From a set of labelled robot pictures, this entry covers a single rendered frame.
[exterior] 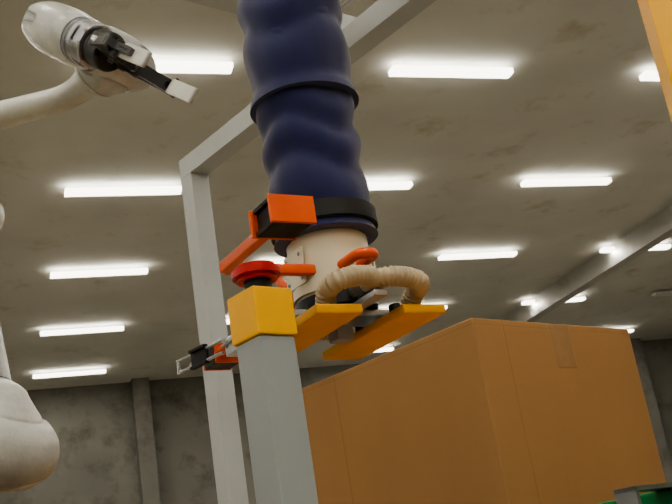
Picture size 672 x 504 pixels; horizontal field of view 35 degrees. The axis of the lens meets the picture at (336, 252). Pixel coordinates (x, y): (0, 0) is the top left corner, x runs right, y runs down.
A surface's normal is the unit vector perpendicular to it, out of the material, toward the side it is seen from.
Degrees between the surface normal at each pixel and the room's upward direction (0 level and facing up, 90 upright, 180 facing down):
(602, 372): 90
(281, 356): 90
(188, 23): 180
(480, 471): 90
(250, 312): 90
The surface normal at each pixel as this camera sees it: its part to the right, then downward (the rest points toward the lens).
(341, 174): 0.48, -0.56
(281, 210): 0.47, -0.35
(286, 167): -0.60, -0.38
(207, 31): 0.15, 0.94
